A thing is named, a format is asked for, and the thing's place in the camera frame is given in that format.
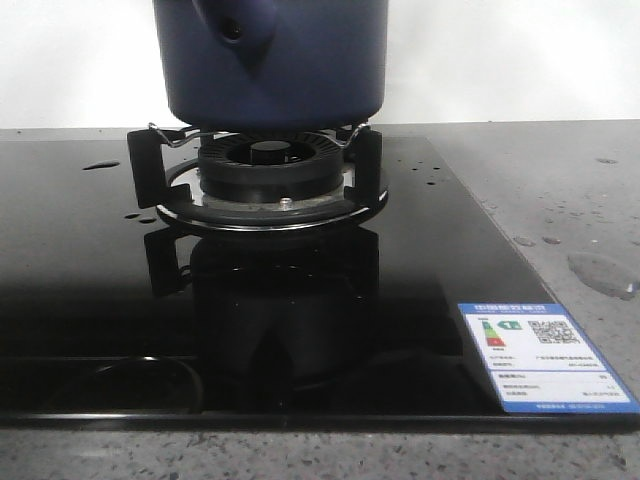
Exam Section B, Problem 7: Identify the black pot support grate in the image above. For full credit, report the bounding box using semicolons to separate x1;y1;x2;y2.
127;124;388;232

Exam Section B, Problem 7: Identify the dark blue pot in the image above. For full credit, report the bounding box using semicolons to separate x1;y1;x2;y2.
153;1;389;132

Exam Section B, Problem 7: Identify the black round gas burner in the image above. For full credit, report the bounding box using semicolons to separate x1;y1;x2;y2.
197;132;343;203

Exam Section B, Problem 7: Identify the black glass gas stove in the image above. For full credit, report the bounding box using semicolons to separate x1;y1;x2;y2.
1;138;639;433

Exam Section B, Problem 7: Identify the blue energy label sticker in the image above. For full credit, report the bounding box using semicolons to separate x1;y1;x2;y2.
458;303;639;415

